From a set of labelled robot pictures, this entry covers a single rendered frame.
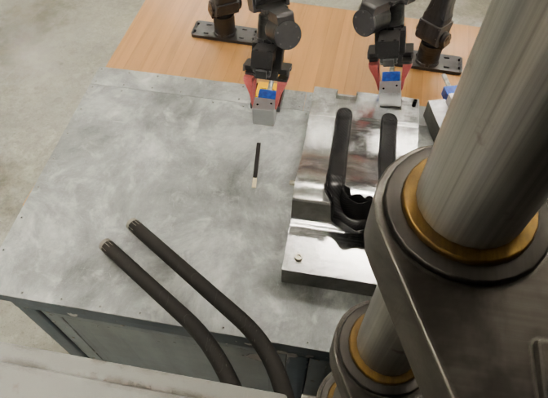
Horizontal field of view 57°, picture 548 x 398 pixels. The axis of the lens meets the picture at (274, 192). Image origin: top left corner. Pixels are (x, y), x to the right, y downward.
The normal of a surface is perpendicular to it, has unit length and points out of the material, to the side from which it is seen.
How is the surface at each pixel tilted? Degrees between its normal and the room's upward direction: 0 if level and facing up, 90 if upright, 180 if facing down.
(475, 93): 90
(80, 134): 0
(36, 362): 0
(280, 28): 67
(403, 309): 90
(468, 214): 90
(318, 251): 0
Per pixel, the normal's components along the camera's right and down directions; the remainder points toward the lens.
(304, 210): -0.18, 0.75
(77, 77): 0.00, -0.57
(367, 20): -0.70, 0.46
